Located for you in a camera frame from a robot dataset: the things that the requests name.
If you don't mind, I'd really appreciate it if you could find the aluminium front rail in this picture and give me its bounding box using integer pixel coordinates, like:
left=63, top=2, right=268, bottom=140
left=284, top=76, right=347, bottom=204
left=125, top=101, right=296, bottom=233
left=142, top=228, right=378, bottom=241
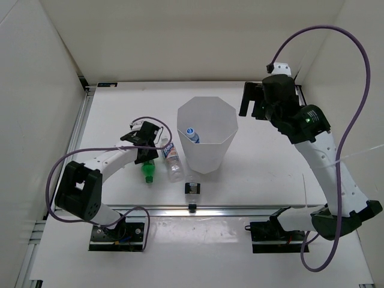
left=53, top=204, right=338, bottom=217

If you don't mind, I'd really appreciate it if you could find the green plastic bottle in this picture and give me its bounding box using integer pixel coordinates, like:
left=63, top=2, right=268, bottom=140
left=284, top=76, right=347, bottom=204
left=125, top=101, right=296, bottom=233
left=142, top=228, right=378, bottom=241
left=141, top=160, right=155, bottom=184

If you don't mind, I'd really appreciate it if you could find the aluminium left rail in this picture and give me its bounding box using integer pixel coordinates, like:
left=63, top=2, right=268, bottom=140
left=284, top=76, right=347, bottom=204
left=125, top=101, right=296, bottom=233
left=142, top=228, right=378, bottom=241
left=67, top=86, right=96, bottom=153

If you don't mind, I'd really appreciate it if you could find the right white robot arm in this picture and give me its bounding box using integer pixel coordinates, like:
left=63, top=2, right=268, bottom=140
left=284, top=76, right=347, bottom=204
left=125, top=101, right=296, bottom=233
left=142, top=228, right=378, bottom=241
left=239, top=74, right=383, bottom=241

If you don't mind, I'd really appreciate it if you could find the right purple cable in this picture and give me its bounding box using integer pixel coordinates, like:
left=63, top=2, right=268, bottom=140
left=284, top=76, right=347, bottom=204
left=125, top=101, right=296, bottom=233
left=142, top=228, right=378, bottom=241
left=271, top=25, right=371, bottom=273

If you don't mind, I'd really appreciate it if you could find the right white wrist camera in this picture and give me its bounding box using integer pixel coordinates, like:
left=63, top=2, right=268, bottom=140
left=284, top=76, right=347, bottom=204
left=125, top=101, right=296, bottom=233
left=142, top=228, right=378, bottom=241
left=266, top=62, right=292, bottom=76

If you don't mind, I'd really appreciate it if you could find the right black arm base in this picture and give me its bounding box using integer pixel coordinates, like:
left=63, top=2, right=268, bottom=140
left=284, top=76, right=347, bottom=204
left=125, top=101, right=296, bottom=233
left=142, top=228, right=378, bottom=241
left=244, top=219, right=305, bottom=254

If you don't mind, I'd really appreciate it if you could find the aluminium rail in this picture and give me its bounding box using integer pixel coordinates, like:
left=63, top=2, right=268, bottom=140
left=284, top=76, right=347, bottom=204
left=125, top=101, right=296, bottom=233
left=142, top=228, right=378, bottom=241
left=53, top=204, right=338, bottom=217
left=67, top=86, right=96, bottom=153

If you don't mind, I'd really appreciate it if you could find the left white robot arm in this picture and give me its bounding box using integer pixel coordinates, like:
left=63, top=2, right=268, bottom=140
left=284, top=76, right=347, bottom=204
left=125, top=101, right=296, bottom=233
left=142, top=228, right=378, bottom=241
left=55, top=121, right=160, bottom=240

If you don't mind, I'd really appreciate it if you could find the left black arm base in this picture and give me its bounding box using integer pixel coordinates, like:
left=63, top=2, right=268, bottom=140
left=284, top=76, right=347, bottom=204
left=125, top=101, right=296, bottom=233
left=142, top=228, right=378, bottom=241
left=88, top=218, right=148, bottom=252

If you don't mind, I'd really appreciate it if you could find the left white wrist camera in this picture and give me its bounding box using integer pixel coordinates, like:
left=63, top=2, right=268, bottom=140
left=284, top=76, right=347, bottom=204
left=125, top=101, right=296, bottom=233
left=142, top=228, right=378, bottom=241
left=130, top=120, right=144, bottom=131

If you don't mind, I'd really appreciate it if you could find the clear bottle blue label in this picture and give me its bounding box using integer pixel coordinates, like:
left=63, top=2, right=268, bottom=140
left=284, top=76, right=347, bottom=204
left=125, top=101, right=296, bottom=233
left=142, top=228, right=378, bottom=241
left=185, top=127, right=200, bottom=143

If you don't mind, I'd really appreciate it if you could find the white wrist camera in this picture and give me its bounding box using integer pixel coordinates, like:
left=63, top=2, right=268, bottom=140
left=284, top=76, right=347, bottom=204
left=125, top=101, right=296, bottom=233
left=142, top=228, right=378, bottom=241
left=130, top=120, right=144, bottom=131
left=266, top=62, right=292, bottom=76

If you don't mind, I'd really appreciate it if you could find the clear bottle white orange label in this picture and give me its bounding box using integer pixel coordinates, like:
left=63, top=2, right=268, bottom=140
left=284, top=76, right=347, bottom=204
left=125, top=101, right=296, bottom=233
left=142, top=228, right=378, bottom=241
left=160, top=137, right=184, bottom=183

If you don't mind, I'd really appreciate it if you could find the white octagonal plastic bin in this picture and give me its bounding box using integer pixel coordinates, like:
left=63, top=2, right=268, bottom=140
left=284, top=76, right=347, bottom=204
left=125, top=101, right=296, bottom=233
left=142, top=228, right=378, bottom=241
left=177, top=97, right=238, bottom=174

